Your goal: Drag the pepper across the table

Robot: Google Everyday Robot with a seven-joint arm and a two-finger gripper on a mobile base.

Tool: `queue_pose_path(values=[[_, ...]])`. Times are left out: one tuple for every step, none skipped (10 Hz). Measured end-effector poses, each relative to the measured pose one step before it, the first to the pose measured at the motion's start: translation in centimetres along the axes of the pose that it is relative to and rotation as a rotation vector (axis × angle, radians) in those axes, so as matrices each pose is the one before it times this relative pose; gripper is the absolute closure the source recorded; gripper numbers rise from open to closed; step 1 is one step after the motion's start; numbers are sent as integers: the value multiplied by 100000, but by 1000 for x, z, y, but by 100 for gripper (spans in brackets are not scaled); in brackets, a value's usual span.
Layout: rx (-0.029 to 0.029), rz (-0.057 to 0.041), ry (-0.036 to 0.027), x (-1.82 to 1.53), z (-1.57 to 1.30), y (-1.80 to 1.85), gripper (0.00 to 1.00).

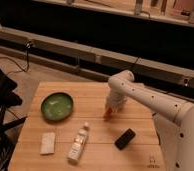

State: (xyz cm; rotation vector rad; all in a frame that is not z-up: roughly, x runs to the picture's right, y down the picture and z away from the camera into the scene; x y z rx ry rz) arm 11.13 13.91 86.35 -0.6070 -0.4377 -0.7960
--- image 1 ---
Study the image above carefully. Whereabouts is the black chair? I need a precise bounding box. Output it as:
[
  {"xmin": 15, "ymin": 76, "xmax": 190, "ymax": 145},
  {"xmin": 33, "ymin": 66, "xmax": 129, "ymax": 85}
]
[{"xmin": 0, "ymin": 69, "xmax": 25, "ymax": 171}]

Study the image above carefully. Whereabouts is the black rectangular remote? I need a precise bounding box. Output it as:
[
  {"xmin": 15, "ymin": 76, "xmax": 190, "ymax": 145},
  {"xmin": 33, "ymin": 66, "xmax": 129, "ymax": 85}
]
[{"xmin": 114, "ymin": 129, "xmax": 135, "ymax": 150}]

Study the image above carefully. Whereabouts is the green round plate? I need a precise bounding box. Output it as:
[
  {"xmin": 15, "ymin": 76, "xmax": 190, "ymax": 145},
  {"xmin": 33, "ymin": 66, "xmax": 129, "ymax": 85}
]
[{"xmin": 41, "ymin": 92, "xmax": 74, "ymax": 121}]

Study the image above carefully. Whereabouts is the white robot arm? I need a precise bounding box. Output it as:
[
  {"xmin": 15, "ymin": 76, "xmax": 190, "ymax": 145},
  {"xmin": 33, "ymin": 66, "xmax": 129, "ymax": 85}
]
[{"xmin": 104, "ymin": 70, "xmax": 194, "ymax": 171}]

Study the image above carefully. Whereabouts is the black cable on floor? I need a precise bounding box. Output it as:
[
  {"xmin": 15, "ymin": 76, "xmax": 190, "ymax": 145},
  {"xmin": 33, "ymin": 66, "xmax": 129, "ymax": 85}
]
[{"xmin": 0, "ymin": 40, "xmax": 34, "ymax": 76}]

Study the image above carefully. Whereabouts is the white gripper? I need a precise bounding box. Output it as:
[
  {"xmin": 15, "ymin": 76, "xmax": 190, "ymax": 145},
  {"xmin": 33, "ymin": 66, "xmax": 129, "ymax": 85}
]
[{"xmin": 105, "ymin": 90, "xmax": 127, "ymax": 114}]

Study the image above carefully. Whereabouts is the white plastic bottle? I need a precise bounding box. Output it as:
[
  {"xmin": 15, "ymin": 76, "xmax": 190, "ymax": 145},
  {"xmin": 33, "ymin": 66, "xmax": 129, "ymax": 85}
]
[{"xmin": 67, "ymin": 122, "xmax": 89, "ymax": 164}]

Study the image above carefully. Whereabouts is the orange pepper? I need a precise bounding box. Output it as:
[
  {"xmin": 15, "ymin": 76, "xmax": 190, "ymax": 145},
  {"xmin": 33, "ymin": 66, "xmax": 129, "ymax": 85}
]
[{"xmin": 103, "ymin": 108, "xmax": 112, "ymax": 120}]

